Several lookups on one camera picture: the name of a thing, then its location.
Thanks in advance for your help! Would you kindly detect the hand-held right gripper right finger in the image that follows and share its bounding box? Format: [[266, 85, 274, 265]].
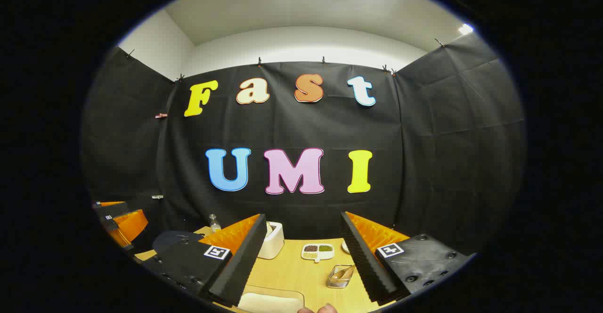
[[340, 211, 475, 305]]

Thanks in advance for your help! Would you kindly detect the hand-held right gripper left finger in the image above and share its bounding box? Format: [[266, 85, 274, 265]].
[[141, 213, 268, 308]]

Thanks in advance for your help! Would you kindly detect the metal wire chopstick holder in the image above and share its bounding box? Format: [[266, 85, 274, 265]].
[[326, 264, 357, 289]]

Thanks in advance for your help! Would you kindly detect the dark silver rice cooker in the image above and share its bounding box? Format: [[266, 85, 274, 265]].
[[152, 231, 206, 253]]

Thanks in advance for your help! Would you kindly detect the white rice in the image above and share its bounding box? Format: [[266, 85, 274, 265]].
[[240, 293, 302, 313]]

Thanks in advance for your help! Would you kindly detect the clear plastic rice container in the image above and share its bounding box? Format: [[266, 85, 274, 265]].
[[238, 285, 306, 313]]

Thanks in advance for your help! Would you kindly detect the white toaster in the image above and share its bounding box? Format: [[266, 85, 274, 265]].
[[257, 221, 285, 260]]

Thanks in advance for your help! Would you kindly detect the white divided bean dish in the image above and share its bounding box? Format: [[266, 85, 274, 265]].
[[301, 243, 335, 263]]

